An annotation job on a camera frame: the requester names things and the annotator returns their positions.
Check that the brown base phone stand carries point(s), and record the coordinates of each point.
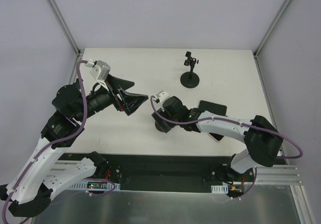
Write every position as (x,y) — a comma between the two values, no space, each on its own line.
(158,127)

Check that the left circuit board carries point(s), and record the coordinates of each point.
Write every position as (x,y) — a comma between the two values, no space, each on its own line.
(102,186)

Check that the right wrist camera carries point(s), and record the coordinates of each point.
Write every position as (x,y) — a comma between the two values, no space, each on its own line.
(160,98)

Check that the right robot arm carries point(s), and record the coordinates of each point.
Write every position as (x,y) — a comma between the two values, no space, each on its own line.
(259,136)

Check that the left aluminium frame post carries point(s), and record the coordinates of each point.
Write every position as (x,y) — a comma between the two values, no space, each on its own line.
(63,25)

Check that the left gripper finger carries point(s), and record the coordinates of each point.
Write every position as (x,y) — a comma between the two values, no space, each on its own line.
(116,84)
(130,102)

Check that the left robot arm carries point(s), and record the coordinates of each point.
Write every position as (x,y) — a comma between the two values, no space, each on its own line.
(32,191)

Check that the right aluminium frame post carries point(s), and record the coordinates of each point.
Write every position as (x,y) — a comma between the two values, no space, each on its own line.
(272,26)

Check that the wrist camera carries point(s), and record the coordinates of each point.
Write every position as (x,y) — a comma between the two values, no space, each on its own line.
(100,70)
(160,98)

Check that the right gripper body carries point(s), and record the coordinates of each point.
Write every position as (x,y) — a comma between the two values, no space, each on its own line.
(160,125)

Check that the black clamp phone stand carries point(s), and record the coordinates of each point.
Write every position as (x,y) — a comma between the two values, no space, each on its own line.
(190,79)

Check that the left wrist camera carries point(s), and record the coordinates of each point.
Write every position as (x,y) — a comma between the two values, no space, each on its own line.
(100,70)

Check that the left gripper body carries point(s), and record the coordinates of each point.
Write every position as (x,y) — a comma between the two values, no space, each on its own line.
(115,98)

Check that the circuit board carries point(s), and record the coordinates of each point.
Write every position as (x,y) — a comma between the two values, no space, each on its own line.
(226,188)
(102,186)

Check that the right circuit board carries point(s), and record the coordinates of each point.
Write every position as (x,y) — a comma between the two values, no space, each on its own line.
(226,188)

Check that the phone with pink case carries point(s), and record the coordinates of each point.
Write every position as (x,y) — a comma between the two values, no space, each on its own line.
(216,137)

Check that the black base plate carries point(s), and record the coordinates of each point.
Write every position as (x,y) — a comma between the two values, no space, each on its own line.
(190,174)

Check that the phone with clear case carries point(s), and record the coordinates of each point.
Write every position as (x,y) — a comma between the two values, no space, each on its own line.
(212,107)

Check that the aluminium frame post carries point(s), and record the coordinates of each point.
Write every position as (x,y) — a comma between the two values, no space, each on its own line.
(272,26)
(63,25)

